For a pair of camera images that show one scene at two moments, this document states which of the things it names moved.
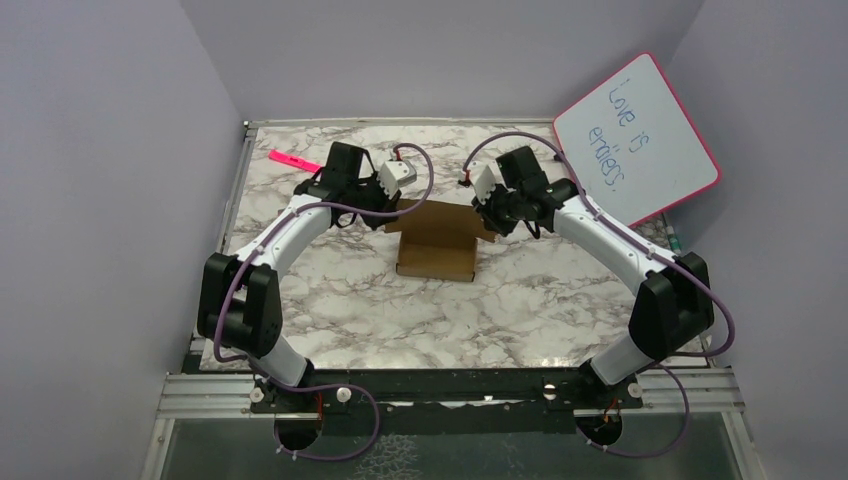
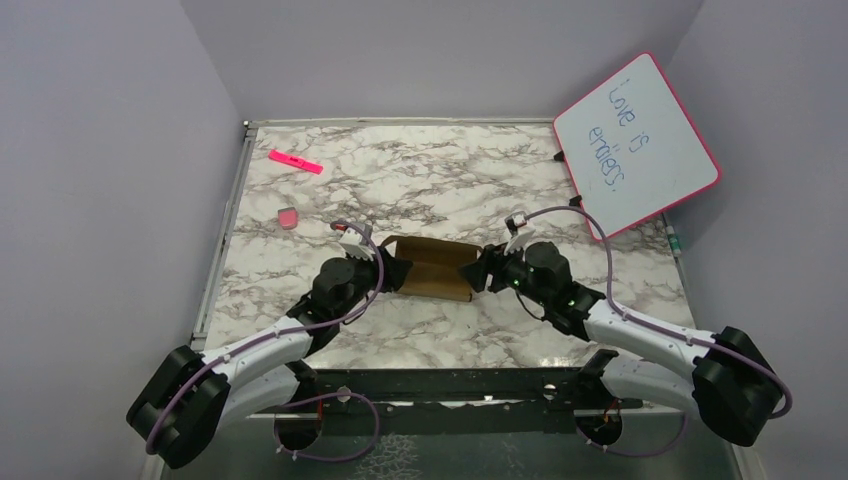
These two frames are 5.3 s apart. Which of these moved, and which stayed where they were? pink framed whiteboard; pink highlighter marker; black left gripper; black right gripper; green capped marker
Moved: black left gripper; black right gripper
Stayed: pink framed whiteboard; pink highlighter marker; green capped marker
